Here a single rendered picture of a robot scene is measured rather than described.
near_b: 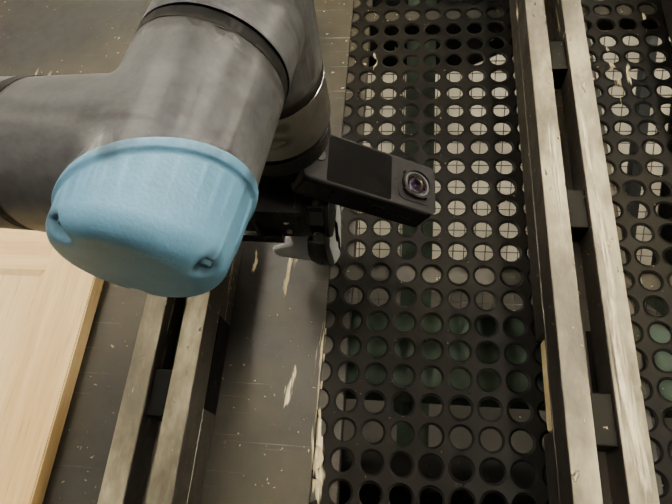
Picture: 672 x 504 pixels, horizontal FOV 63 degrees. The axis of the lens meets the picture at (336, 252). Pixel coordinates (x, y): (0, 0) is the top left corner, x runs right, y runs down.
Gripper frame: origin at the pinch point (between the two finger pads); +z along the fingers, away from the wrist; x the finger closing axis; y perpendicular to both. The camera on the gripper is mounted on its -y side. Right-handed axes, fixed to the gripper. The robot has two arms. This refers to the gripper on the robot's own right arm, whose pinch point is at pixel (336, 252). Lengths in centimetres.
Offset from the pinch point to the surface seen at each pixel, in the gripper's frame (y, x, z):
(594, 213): -23.3, -2.5, -5.0
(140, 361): 15.1, 13.4, -4.7
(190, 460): 9.9, 20.7, -2.1
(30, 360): 28.9, 12.9, 0.6
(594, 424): -21.7, 15.6, -4.2
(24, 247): 34.0, 0.9, 0.5
